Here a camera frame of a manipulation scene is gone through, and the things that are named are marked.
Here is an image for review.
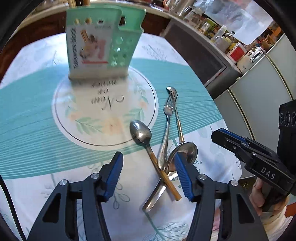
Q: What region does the steel soup ladle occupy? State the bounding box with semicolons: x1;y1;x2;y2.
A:
165;142;198;173

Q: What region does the wooden handled spoon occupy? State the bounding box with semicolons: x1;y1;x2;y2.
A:
129;120;182;201

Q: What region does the silver fork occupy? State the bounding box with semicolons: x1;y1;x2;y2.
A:
158;92;176;171

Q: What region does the gold handled small spoon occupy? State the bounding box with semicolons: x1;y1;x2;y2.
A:
166;86;185;144

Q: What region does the green plastic utensil holder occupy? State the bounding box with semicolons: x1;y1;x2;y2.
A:
66;4;146;79

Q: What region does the right hand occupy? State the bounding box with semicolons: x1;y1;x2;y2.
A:
249;178;288;216

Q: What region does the teal patterned tablecloth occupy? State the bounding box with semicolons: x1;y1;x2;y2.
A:
1;34;242;240

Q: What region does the red labelled jar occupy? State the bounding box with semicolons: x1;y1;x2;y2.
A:
227;42;247;64

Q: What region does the glass teapot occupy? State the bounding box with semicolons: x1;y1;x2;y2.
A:
183;6;204;28

